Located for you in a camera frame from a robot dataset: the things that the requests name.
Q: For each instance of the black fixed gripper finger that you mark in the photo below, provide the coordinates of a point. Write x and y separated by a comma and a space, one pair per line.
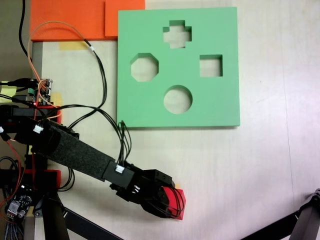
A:
156, 209

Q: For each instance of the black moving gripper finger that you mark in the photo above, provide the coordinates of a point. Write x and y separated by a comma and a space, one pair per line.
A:
163, 197

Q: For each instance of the red square block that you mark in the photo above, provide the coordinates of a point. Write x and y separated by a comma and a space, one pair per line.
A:
180, 200

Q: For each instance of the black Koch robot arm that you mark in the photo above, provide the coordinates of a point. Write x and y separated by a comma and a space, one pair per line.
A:
82, 156

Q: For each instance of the large orange foam block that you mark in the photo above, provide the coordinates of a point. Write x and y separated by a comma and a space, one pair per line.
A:
67, 20

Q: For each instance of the red and black table clamp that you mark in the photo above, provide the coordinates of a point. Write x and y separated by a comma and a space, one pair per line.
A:
22, 111
57, 178

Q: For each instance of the black tripod leg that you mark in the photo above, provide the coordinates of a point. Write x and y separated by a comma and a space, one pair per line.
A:
305, 220
53, 220

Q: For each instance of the green shape sorting board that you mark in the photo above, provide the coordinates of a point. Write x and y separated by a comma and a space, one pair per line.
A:
180, 65

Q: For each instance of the yellow tape beside controller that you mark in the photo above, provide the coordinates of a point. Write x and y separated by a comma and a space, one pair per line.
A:
58, 96

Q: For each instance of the small black power circuit board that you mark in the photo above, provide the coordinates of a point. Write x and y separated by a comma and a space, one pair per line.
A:
18, 202

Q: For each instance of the motor controller circuit board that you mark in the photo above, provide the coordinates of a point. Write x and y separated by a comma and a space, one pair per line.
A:
45, 91

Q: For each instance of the wide yellow tape strip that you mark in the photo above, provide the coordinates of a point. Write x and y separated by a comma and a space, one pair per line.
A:
72, 46

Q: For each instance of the yellow sticky note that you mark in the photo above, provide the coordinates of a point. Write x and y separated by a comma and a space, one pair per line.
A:
6, 91

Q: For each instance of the grey metal post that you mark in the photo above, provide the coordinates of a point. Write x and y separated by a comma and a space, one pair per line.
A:
37, 60

